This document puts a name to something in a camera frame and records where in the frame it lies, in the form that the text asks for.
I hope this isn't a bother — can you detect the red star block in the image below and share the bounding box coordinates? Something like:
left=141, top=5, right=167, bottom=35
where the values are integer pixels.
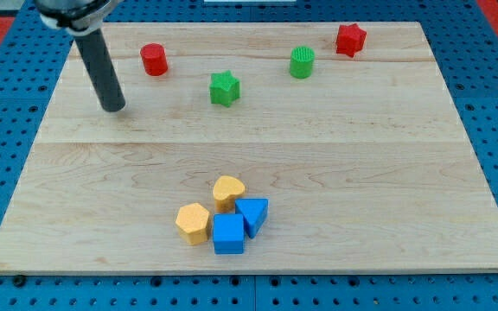
left=336, top=23, right=367, bottom=58

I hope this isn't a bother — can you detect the yellow hexagon block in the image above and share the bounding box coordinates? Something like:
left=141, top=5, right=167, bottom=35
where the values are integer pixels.
left=175, top=203, right=211, bottom=245

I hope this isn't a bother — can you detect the yellow heart block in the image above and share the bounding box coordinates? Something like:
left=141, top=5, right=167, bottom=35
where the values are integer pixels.
left=213, top=175, right=246, bottom=213

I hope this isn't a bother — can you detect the wooden board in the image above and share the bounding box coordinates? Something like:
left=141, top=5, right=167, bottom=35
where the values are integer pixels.
left=0, top=22, right=498, bottom=276

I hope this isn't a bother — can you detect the red cylinder block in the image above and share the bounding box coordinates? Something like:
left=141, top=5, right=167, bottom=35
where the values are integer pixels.
left=140, top=43, right=169, bottom=76

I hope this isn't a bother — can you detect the robot arm flange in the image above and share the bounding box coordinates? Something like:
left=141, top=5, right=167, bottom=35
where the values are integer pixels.
left=34, top=0, right=123, bottom=36

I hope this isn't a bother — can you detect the blue triangle block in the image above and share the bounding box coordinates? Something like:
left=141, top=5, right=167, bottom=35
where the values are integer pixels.
left=234, top=198, right=269, bottom=238

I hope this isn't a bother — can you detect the green star block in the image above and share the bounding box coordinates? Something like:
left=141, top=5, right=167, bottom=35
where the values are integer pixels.
left=209, top=70, right=240, bottom=107

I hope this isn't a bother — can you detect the blue cube block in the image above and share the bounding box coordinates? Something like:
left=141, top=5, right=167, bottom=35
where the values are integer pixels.
left=213, top=213, right=245, bottom=255

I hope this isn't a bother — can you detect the green cylinder block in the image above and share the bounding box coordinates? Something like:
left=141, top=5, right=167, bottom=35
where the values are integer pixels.
left=289, top=46, right=315, bottom=79

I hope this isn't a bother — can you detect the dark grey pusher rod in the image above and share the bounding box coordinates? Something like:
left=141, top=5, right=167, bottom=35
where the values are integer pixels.
left=74, top=29, right=125, bottom=112

